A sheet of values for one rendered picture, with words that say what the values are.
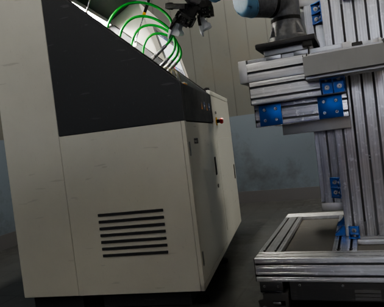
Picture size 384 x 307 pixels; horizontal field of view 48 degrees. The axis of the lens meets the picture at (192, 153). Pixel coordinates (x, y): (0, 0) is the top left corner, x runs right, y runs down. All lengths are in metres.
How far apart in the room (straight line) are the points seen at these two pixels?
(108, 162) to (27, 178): 0.41
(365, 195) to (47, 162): 1.38
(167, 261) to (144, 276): 0.13
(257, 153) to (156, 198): 2.66
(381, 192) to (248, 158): 2.66
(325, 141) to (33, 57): 1.34
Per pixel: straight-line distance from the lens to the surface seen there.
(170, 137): 1.80
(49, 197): 2.05
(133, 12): 2.68
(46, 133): 2.03
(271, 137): 4.36
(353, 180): 1.89
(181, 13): 2.14
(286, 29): 1.74
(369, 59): 1.58
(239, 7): 1.73
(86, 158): 1.94
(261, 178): 4.41
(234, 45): 4.52
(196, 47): 4.65
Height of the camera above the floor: 0.70
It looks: 2 degrees down
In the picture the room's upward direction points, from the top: 7 degrees counter-clockwise
